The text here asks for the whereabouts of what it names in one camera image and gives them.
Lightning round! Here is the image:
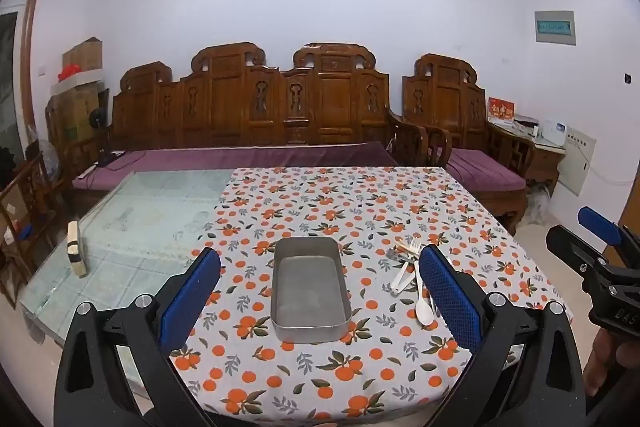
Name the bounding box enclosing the metal tray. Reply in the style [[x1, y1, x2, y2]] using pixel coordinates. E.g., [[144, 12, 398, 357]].
[[270, 236, 352, 344]]

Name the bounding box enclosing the wooden chair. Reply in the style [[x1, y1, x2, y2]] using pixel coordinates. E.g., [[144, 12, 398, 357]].
[[0, 152, 66, 308]]

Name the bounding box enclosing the carved wooden armchair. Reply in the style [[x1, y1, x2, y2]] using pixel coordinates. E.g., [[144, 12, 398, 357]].
[[400, 53, 533, 235]]

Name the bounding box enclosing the clear plastic bag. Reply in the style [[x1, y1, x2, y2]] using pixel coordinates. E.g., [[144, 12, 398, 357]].
[[530, 184, 556, 225]]

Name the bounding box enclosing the small grey wall panel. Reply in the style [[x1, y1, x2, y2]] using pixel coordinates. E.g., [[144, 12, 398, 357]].
[[534, 9, 577, 46]]

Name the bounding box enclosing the large beige wall box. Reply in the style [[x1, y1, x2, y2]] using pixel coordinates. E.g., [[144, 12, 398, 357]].
[[557, 124, 597, 196]]

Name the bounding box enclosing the large cardboard box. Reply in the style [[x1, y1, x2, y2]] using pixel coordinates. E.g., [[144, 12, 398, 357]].
[[50, 82, 106, 142]]

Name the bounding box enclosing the wooden side table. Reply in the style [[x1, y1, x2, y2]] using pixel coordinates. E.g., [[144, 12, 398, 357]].
[[527, 134, 566, 208]]

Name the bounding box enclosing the white plastic spoon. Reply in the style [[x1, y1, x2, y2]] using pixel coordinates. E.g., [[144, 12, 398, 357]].
[[415, 257, 436, 327]]

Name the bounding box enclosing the white plastic fork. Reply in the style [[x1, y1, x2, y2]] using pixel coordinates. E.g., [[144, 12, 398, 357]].
[[391, 237, 423, 295]]

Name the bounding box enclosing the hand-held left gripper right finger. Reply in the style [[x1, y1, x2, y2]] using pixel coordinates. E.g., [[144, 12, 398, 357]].
[[417, 244, 587, 427]]

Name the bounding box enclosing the red gift box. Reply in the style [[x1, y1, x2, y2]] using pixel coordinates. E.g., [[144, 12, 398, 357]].
[[487, 97, 516, 128]]

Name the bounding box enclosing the person's right hand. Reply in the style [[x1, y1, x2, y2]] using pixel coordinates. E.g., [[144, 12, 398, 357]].
[[584, 331, 622, 398]]

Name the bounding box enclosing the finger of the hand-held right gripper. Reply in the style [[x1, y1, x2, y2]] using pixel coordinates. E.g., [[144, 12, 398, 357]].
[[546, 225, 622, 284], [577, 206, 640, 254]]

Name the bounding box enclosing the purple armchair cushion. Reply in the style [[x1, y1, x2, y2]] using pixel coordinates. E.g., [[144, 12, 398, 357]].
[[445, 149, 527, 192]]

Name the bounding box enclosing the purple sofa cushion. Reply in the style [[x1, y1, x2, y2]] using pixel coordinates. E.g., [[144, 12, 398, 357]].
[[72, 141, 398, 190]]

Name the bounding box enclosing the glass door with wooden frame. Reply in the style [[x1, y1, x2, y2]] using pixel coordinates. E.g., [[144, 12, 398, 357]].
[[0, 0, 51, 168]]

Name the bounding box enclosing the small box on side table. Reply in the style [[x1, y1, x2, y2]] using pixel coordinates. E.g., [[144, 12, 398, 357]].
[[514, 114, 538, 138]]

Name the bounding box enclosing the orange fruit print tablecloth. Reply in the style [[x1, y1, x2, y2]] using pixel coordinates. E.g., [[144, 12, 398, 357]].
[[167, 166, 576, 425]]

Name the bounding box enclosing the small cardboard box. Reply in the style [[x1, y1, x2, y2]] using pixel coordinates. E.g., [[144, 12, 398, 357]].
[[62, 38, 103, 72]]

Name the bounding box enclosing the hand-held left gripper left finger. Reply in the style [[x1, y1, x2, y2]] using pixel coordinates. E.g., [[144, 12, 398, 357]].
[[54, 247, 223, 427]]

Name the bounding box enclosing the white tabletop device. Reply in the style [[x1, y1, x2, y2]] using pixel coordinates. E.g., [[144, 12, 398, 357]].
[[540, 119, 570, 148]]

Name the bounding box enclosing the carved wooden sofa bench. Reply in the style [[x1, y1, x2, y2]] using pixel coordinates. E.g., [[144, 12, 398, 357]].
[[70, 42, 431, 208]]

